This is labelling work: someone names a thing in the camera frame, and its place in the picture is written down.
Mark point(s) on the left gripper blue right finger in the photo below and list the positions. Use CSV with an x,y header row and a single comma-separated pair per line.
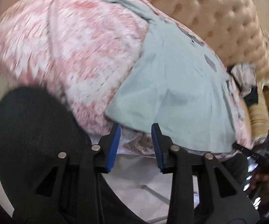
x,y
162,145

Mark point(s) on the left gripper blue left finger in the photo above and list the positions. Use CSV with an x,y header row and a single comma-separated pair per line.
x,y
109,146

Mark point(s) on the light blue sweater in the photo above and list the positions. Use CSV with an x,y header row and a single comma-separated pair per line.
x,y
178,83

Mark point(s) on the person's right hand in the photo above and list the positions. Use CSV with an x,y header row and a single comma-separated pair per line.
x,y
260,178

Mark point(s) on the striped gold cushion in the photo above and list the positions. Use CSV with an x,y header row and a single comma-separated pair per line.
x,y
259,118

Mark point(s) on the dark navy garment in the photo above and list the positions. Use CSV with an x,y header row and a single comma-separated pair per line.
x,y
252,98

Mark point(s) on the grey garment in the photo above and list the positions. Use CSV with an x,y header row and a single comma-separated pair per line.
x,y
244,77

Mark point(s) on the pink floral lace sofa cover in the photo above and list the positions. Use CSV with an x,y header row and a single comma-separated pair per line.
x,y
79,50

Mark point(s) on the tufted peach leather sofa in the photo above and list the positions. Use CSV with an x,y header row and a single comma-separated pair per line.
x,y
230,27

